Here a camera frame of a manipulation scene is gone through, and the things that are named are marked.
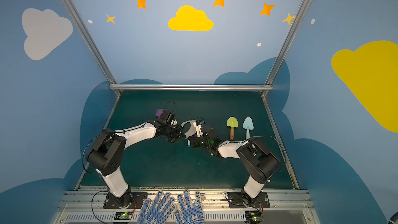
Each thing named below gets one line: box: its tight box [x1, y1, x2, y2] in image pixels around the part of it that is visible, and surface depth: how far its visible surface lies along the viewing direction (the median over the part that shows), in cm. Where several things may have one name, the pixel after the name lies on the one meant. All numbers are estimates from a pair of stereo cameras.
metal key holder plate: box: [180, 119, 197, 138], surface depth 100 cm
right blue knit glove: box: [175, 189, 205, 224], surface depth 73 cm
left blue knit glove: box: [137, 190, 177, 224], surface depth 73 cm
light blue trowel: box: [242, 116, 255, 140], surface depth 105 cm
